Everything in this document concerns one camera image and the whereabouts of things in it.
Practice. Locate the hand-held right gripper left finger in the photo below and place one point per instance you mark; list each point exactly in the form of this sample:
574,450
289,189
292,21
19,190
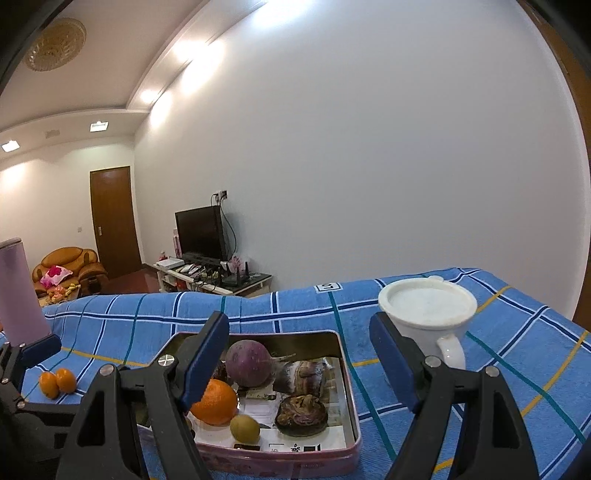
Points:
198,374

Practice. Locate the pink flower decoration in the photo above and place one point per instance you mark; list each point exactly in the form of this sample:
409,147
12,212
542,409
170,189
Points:
236,264

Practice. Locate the black router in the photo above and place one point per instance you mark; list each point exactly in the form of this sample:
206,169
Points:
235,277

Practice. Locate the round ceiling medallion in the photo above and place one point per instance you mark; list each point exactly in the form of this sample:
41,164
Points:
55,45

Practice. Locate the ceiling air vent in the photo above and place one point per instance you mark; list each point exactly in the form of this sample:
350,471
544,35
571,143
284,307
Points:
52,134

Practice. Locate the white television stand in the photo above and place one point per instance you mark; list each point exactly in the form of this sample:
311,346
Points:
240,288

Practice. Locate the brown wooden door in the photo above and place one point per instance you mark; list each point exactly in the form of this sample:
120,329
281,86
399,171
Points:
115,221

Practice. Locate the black television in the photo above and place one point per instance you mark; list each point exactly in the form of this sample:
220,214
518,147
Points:
201,233

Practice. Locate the small orange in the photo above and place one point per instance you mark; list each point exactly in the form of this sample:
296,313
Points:
67,380
48,384

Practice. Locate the printed paper sheet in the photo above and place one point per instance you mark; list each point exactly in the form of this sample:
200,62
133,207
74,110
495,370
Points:
339,415

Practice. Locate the pink tin box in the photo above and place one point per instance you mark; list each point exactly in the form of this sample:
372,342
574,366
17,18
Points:
323,457

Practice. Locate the white blanket label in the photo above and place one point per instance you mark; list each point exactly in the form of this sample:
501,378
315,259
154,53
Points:
328,287

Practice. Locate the pink floral cushion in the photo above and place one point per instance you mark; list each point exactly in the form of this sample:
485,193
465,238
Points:
55,276

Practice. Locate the white ceramic cup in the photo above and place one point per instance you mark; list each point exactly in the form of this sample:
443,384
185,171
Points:
429,309

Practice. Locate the wall power outlet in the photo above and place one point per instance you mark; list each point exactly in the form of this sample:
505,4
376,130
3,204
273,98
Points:
220,196

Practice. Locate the square ceiling light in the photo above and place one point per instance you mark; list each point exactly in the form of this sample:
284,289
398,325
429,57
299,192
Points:
99,126
9,146

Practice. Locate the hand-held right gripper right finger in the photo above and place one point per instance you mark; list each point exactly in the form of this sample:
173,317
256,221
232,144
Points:
392,364

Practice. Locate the purple round turnip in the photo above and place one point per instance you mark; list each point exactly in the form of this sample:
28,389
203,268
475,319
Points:
247,362

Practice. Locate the blue plaid blanket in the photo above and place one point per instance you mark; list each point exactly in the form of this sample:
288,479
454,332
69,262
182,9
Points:
508,350

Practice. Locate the white flat box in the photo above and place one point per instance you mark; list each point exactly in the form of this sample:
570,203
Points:
170,263

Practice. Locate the brown kiwi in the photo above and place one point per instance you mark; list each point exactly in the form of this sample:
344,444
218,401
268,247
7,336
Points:
244,427

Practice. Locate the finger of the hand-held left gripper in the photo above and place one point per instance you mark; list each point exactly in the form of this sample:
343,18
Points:
41,349

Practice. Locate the large orange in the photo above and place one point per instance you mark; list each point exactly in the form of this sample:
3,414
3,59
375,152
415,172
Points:
213,401

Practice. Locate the coffee table with snacks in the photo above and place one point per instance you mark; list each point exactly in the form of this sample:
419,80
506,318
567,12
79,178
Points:
60,293

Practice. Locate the orange leather armchair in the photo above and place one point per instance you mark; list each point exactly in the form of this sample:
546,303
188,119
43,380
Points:
87,272

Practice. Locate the lilac electric kettle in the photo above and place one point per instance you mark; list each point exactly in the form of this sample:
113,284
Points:
18,295

